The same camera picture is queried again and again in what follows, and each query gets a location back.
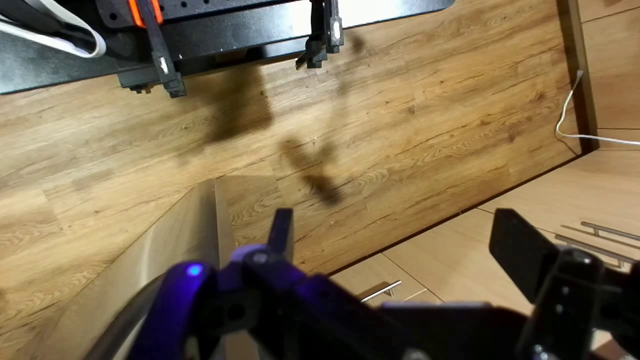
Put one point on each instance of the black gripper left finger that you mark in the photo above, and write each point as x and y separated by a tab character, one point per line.
280	237

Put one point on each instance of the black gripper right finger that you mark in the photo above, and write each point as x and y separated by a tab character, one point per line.
521	250

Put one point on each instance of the stainless steel fridge door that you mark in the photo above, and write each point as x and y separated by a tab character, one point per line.
101	322

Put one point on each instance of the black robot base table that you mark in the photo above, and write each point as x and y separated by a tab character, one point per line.
48	43

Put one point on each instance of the wooden kitchen cabinets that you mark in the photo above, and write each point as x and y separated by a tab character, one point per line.
571	291

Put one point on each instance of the black clamp on table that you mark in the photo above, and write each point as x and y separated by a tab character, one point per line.
326	35

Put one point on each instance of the orange handled black clamp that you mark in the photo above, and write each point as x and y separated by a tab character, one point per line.
149	14

